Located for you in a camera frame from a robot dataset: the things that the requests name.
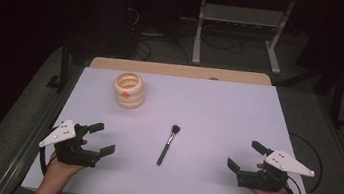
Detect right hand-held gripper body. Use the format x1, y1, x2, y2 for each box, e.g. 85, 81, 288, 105
234, 143, 319, 194

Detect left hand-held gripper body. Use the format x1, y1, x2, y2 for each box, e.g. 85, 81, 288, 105
36, 115, 106, 169

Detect cream ribbed brush holder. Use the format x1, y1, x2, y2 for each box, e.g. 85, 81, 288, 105
110, 69, 149, 111

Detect black makeup brush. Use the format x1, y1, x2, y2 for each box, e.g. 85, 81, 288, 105
156, 123, 181, 169

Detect person's left hand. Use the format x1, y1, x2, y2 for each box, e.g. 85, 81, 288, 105
44, 135, 91, 184

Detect white table board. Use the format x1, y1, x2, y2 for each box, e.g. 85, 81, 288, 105
20, 55, 332, 194

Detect black metal stand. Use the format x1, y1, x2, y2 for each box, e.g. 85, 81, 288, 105
311, 62, 344, 130
45, 35, 75, 94

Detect wooden table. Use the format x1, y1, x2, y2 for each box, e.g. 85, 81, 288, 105
89, 50, 274, 92

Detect white metal stand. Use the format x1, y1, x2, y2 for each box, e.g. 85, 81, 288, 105
190, 0, 296, 77

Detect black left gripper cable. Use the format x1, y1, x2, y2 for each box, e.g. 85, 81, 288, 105
36, 145, 59, 177

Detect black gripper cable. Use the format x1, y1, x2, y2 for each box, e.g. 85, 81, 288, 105
36, 145, 59, 177
280, 132, 328, 194

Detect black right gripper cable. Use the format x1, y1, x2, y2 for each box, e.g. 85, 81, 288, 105
280, 132, 328, 194

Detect black floor cables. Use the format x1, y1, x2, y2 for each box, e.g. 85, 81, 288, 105
133, 21, 247, 74

